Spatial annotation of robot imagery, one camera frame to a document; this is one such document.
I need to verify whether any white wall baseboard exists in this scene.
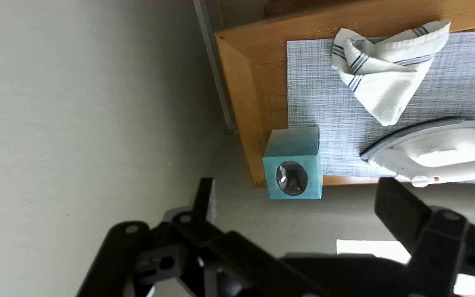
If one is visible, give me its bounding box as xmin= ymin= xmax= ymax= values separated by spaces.
xmin=193 ymin=0 xmax=237 ymax=132

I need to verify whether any grey checked placemat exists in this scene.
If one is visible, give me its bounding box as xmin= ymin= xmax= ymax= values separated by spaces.
xmin=285 ymin=30 xmax=475 ymax=180

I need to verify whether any white blue-striped towel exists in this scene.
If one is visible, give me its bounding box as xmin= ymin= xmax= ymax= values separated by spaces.
xmin=328 ymin=20 xmax=452 ymax=129

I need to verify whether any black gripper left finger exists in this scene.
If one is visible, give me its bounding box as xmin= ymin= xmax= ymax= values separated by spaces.
xmin=190 ymin=177 xmax=218 ymax=225

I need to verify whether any wooden nightstand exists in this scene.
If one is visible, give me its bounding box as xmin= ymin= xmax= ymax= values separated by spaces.
xmin=213 ymin=0 xmax=475 ymax=188

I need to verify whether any white pressing iron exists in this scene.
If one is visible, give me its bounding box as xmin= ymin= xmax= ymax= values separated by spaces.
xmin=358 ymin=116 xmax=475 ymax=190

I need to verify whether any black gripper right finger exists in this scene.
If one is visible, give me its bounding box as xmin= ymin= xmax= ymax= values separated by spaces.
xmin=373 ymin=177 xmax=435 ymax=263

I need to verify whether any teal tissue box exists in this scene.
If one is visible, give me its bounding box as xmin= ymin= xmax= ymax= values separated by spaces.
xmin=260 ymin=122 xmax=325 ymax=202

